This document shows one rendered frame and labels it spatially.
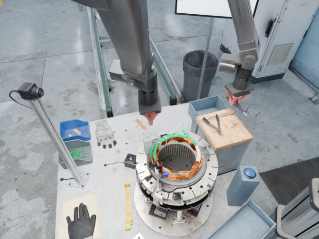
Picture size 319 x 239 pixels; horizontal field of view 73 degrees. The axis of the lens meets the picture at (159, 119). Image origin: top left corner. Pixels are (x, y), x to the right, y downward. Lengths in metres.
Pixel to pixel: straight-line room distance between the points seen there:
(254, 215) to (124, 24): 0.79
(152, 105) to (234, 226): 0.51
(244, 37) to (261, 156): 1.75
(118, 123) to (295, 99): 2.39
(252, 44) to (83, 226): 0.99
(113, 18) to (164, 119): 1.19
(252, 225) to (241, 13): 0.70
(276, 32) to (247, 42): 2.13
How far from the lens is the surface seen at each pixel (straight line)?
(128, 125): 1.41
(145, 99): 0.62
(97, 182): 1.22
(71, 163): 1.10
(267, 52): 3.03
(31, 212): 2.21
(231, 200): 1.12
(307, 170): 2.51
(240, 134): 1.05
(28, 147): 2.62
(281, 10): 2.84
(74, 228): 1.14
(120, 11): 0.26
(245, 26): 0.78
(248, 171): 0.97
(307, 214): 0.90
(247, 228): 0.89
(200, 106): 1.20
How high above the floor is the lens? 1.83
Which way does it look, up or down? 47 degrees down
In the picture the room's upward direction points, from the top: straight up
